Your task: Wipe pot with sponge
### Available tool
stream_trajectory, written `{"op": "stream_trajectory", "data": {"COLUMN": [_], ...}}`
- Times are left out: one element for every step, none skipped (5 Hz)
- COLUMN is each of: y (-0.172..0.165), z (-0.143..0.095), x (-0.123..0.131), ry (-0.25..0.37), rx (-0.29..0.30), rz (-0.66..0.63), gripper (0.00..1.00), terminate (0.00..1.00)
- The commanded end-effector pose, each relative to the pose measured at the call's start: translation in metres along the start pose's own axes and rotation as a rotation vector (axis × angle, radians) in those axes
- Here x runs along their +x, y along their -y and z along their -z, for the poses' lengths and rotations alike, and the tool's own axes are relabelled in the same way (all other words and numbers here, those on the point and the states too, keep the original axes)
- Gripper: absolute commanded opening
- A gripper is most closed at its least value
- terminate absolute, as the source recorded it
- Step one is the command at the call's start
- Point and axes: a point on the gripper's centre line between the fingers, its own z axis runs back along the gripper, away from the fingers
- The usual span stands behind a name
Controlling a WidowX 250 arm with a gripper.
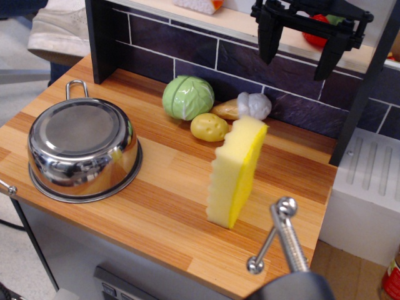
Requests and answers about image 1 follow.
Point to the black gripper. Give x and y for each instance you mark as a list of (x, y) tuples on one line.
[(273, 16)]

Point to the yellow sponge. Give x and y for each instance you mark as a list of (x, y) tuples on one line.
[(233, 171)]

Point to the stainless steel pot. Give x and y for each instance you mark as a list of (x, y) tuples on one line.
[(82, 149)]

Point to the red toy strawberry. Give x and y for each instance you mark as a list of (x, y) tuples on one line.
[(320, 41)]

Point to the wooden shelf board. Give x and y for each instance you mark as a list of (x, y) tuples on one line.
[(242, 26)]

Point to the toy ice cream cone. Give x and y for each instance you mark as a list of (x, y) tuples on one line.
[(256, 105)]

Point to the white orange toy on shelf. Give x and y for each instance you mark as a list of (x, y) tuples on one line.
[(202, 6)]

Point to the green toy cabbage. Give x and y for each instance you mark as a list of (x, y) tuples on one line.
[(186, 97)]

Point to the yellow toy potato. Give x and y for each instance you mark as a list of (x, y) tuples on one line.
[(209, 127)]

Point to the white drainer sink unit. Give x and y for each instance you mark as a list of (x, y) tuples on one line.
[(362, 216)]

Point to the metal clamp screw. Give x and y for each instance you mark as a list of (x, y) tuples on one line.
[(282, 212)]

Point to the white sneaker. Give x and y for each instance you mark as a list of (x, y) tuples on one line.
[(59, 32)]

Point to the red labelled jar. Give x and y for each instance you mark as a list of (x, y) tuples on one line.
[(389, 288)]

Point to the grey oven control panel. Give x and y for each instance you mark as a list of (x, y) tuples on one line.
[(111, 286)]

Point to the small metal knob rod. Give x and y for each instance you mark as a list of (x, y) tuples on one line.
[(12, 190)]

